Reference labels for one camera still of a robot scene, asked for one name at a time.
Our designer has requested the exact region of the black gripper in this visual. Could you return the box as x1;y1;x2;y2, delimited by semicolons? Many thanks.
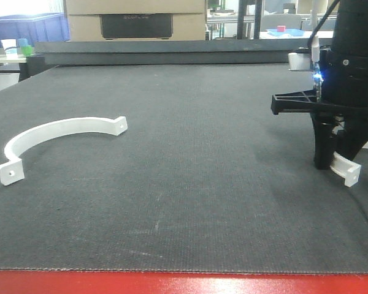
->
270;48;368;170

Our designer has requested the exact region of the white PVC clamp with stub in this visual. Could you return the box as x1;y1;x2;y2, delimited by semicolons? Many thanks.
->
330;142;368;187

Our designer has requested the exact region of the large white PVC clamp half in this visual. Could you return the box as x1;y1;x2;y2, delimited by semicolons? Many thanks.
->
0;116;128;186

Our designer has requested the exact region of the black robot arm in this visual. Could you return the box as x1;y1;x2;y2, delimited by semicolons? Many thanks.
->
270;1;368;170

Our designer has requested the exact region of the flat blue tray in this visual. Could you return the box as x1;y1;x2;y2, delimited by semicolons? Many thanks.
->
266;29;305;37

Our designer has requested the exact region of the dark foam board stack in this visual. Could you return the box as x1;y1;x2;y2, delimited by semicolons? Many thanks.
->
35;39;307;66

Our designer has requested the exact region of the black textured table mat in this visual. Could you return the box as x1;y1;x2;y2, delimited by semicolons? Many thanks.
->
0;64;368;273

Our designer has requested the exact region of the black case in box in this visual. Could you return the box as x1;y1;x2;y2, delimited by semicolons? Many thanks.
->
100;13;173;39

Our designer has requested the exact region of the stacked cardboard box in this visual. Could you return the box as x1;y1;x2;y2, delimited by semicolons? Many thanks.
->
66;0;207;42

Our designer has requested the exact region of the large blue plastic crate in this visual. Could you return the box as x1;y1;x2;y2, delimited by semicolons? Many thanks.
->
0;13;70;47

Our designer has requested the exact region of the green plastic cup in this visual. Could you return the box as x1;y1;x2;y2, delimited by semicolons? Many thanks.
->
20;45;33;56

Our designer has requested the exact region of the white paper cup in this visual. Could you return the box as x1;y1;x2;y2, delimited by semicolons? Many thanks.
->
1;39;18;59

